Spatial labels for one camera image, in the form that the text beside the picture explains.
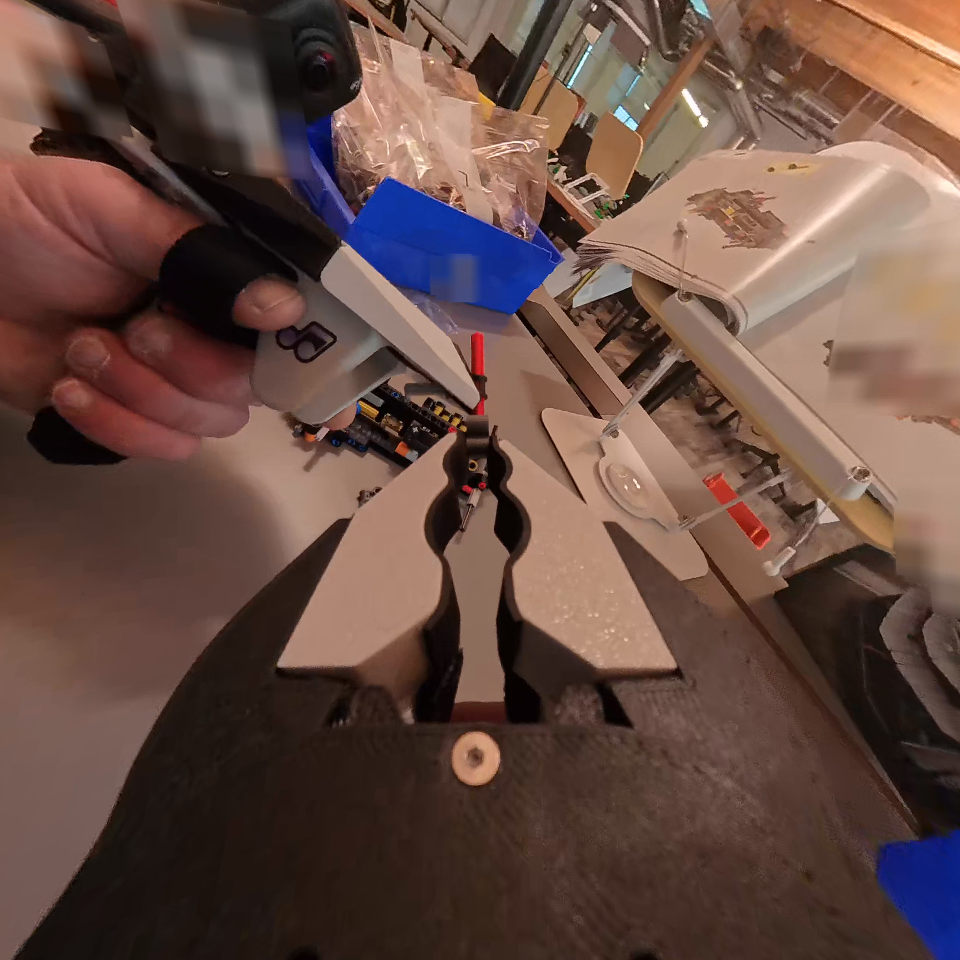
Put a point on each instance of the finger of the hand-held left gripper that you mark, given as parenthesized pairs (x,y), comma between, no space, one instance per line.
(405,330)

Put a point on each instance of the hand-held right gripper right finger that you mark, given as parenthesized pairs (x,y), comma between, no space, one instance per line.
(585,592)

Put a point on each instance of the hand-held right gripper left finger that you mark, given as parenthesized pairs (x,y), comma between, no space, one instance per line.
(367,592)

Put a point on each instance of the red axle with black connector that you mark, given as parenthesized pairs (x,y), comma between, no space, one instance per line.
(478,367)

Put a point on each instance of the light grey lego pin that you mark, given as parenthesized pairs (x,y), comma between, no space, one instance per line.
(466,516)

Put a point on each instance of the dark grey lego connector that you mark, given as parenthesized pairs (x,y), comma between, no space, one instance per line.
(368,496)

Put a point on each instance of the lego instruction booklet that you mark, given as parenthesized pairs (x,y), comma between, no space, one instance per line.
(787,225)

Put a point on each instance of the person's left hand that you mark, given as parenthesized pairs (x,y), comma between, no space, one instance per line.
(75,247)

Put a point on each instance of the multicoloured brick technic assembly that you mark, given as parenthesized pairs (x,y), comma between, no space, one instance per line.
(390,420)

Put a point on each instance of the small blue plastic bin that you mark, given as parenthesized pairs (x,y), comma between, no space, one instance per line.
(420,240)

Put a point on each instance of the clear round lens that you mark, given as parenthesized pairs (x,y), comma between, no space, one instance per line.
(634,486)

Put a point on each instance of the pile of clear plastic bags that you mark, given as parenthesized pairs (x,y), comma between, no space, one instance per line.
(450,150)

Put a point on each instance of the tan chair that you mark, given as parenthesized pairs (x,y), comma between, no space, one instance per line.
(615,154)
(555,112)

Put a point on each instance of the black steel column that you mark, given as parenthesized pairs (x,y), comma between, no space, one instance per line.
(540,45)

